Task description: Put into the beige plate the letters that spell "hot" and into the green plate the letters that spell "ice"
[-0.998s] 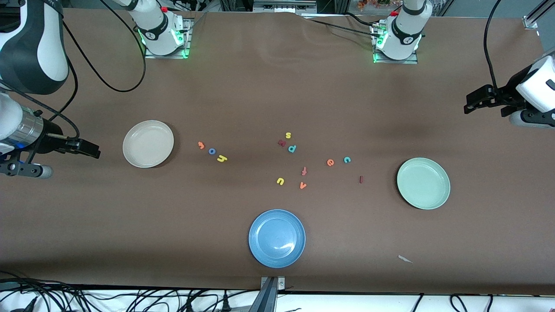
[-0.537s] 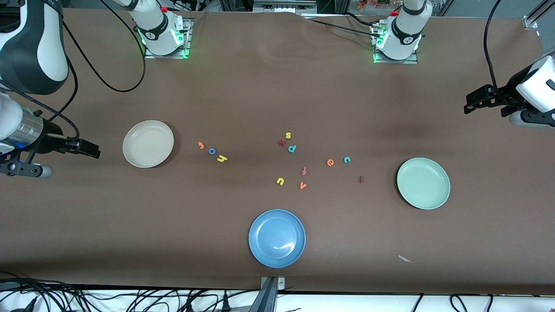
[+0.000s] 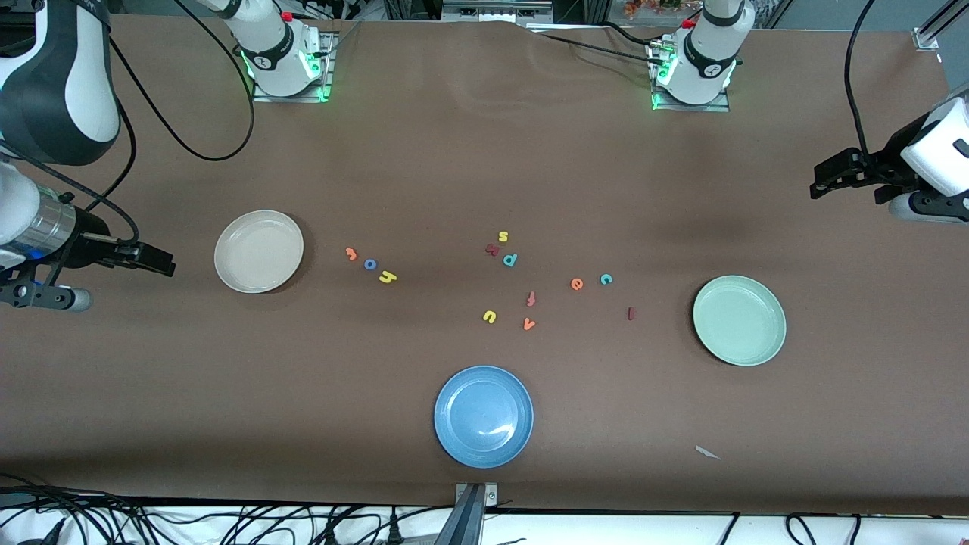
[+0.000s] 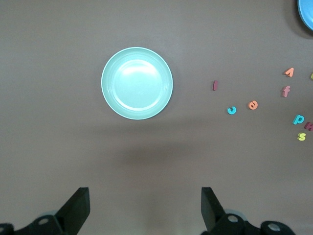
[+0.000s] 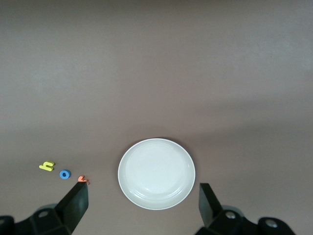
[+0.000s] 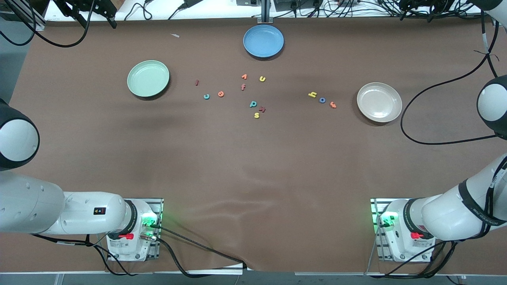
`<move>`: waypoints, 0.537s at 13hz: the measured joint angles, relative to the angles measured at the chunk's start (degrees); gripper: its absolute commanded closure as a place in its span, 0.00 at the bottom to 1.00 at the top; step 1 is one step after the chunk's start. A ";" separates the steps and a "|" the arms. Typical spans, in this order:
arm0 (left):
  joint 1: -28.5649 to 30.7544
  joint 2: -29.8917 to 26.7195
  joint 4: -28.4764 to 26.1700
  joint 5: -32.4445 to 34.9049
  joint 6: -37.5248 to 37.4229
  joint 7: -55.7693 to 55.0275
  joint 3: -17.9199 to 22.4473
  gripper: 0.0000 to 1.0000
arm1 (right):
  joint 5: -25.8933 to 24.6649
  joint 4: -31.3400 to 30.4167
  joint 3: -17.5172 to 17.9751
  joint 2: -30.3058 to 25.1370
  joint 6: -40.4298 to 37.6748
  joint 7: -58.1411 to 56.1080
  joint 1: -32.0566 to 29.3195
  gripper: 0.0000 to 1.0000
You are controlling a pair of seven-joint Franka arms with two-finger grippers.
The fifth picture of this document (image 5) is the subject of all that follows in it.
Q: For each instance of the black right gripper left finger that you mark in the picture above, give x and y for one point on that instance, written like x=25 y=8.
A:
x=73 y=208

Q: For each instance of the orange foam letter r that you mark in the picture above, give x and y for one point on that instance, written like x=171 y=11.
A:
x=80 y=179

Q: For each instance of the blue foam letter o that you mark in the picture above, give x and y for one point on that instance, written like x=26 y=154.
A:
x=61 y=175

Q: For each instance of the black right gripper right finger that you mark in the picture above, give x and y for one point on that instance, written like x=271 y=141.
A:
x=210 y=210

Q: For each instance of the yellow foam letter h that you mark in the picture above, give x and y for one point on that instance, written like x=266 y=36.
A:
x=45 y=167

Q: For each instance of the brown table cover sheet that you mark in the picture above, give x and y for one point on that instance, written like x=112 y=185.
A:
x=156 y=73

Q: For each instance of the beige brown plate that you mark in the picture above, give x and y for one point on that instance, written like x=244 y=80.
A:
x=156 y=173

